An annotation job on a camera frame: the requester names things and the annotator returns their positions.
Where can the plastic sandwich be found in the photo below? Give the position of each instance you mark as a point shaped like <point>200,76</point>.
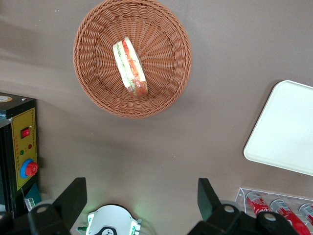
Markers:
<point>127,66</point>

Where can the clear acrylic bottle rack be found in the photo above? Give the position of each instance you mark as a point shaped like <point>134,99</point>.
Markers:
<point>288,195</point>

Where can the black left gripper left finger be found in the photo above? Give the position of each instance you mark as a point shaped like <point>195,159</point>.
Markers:
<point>66,203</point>

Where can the teal flat panel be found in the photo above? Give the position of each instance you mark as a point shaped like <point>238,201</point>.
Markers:
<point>35,193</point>

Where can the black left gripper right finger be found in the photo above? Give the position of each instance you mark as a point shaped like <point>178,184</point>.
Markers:
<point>210,208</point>

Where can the large round brown wicker basket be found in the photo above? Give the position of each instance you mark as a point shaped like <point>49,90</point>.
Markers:
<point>166,73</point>

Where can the black control box yellow panel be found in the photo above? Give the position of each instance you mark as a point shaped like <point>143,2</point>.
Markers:
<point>24,127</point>

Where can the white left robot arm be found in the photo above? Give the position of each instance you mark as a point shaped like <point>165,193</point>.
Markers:
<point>110,218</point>

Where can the cream rectangular plastic tray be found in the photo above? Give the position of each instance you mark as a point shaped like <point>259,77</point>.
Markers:
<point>281,127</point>

